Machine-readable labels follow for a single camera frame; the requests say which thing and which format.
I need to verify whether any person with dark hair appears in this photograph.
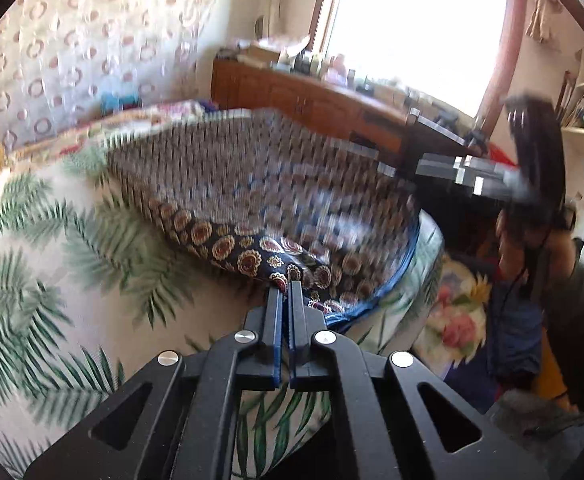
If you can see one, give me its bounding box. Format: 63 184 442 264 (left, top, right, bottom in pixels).
487 210 584 411

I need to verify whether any wall shelf with books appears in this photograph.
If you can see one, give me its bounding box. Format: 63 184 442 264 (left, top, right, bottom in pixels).
557 42 584 136

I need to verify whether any pastel flower print cloth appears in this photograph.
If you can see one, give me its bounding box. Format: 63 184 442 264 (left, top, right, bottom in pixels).
412 255 490 378

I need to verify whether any ring pattern white curtain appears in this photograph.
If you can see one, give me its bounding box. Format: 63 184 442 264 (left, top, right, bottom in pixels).
0 0 223 151

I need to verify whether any navy circle print garment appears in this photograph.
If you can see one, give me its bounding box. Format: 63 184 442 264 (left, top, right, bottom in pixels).
106 109 423 322

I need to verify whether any blue toy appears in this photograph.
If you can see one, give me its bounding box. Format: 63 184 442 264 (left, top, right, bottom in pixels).
100 91 142 115

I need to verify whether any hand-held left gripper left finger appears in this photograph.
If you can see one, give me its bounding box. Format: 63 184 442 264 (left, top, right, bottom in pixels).
24 281 285 480

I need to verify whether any cluster of bottles and boxes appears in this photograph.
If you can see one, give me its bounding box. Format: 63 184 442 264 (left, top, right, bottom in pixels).
217 35 453 111

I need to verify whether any leaf print bed sheet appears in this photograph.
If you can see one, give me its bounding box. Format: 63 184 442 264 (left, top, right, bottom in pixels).
0 150 445 478

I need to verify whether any wooden dresser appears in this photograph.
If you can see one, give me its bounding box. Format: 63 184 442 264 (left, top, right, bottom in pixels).
211 56 413 153

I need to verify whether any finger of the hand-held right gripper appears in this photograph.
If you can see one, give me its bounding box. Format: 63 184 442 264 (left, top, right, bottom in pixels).
414 152 523 200
406 107 488 157

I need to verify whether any beige window curtain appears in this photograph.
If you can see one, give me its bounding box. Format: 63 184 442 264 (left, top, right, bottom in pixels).
522 0 565 43

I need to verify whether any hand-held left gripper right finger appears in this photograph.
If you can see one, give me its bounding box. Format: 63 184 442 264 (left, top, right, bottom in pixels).
288 280 554 480

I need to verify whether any person's right forearm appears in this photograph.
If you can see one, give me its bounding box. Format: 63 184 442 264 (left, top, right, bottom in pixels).
494 207 548 291

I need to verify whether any window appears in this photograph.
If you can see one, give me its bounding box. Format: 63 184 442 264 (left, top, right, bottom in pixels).
317 0 528 121

